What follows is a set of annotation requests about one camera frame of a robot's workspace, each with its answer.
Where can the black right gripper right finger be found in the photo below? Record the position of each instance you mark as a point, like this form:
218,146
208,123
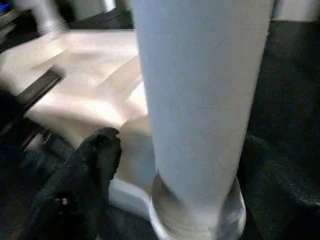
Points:
285,210

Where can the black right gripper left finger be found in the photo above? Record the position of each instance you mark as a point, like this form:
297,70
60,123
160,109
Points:
75,195

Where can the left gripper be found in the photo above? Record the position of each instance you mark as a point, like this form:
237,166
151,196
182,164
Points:
25,110

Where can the white plastic table top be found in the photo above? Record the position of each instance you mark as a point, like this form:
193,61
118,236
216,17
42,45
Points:
90,75

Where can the black work mat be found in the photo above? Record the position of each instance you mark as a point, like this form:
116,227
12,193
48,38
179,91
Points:
290,75

